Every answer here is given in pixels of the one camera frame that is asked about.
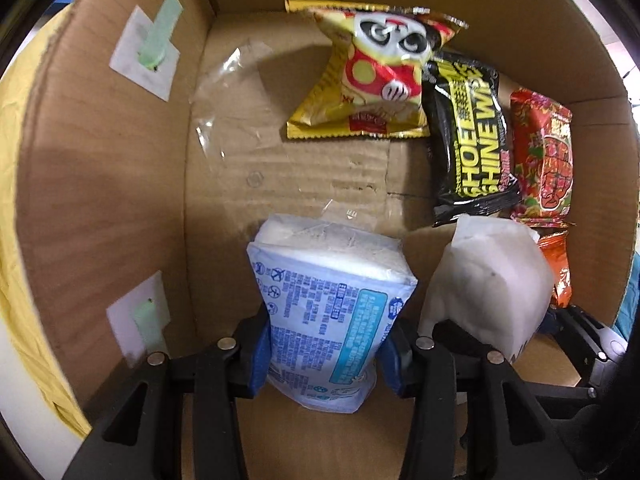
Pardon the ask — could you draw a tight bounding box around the blue tissue packet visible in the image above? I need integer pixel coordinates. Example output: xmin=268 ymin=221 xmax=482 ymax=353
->
xmin=247 ymin=213 xmax=418 ymax=415

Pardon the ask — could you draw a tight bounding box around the black wipes packet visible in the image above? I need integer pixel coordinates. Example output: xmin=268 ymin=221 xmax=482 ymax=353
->
xmin=422 ymin=50 xmax=522 ymax=228

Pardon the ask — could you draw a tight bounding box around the yellow tablecloth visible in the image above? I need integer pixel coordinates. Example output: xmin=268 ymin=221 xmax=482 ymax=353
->
xmin=0 ymin=7 xmax=93 ymax=438

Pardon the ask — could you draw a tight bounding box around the yellow panda snack packet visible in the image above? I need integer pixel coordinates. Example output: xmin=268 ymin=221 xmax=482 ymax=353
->
xmin=285 ymin=0 xmax=470 ymax=140

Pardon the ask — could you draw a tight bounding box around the white soft packet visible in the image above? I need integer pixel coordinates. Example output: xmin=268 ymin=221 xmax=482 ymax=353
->
xmin=417 ymin=214 xmax=556 ymax=365

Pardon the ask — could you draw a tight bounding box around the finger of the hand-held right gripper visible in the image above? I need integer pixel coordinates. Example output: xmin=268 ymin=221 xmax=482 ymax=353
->
xmin=540 ymin=305 xmax=628 ymax=401

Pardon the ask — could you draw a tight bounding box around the orange snack packet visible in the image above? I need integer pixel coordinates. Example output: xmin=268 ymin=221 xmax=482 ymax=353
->
xmin=535 ymin=227 xmax=571 ymax=309

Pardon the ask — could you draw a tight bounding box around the blue beanbag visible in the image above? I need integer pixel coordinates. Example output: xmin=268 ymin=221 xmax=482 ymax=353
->
xmin=614 ymin=255 xmax=640 ymax=341

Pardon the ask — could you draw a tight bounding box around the red snack packet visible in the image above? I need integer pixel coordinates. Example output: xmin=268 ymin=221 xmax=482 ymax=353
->
xmin=510 ymin=87 xmax=576 ymax=228

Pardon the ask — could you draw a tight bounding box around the cardboard box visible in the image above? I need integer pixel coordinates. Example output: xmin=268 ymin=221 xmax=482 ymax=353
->
xmin=15 ymin=0 xmax=636 ymax=480

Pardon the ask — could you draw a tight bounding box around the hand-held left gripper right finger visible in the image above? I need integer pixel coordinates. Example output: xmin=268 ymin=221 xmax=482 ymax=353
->
xmin=377 ymin=317 xmax=583 ymax=480

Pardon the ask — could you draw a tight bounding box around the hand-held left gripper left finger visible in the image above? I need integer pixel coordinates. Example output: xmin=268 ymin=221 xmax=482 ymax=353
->
xmin=62 ymin=302 xmax=273 ymax=480

